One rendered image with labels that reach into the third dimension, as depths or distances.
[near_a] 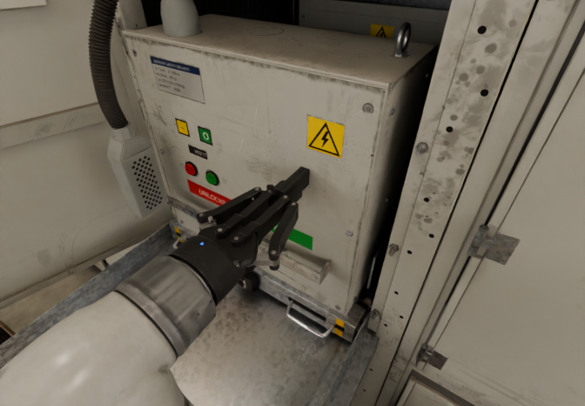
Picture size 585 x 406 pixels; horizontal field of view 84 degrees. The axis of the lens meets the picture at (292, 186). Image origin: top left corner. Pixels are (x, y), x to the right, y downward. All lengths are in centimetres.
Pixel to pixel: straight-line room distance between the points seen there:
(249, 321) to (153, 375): 48
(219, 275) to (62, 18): 60
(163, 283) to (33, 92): 58
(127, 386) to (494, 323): 49
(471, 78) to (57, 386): 46
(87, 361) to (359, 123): 36
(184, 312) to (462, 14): 40
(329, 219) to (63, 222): 66
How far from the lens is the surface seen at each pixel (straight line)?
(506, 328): 60
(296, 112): 46
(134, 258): 92
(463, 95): 42
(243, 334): 77
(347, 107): 42
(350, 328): 70
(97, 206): 96
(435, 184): 48
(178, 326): 33
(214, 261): 35
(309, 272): 59
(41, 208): 93
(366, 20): 111
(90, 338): 31
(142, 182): 71
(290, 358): 74
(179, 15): 63
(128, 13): 78
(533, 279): 52
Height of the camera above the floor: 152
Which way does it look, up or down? 37 degrees down
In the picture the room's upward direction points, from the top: straight up
